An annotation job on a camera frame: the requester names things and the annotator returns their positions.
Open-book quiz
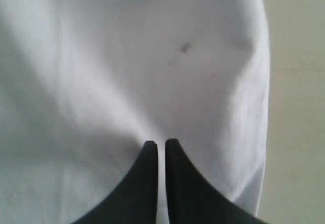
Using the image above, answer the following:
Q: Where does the white t-shirt red lettering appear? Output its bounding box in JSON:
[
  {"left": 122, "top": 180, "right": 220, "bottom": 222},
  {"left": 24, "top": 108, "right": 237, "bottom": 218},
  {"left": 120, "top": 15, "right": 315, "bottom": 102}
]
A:
[{"left": 1, "top": 0, "right": 270, "bottom": 223}]

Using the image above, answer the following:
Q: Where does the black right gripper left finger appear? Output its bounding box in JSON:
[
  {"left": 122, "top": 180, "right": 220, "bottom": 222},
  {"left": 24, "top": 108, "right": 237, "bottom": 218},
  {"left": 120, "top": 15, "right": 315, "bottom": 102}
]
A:
[{"left": 75, "top": 141, "right": 158, "bottom": 224}]

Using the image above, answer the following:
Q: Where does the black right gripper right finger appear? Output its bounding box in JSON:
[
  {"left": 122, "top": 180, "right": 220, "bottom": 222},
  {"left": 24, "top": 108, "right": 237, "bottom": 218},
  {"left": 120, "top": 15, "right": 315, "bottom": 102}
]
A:
[{"left": 165, "top": 139, "right": 258, "bottom": 224}]

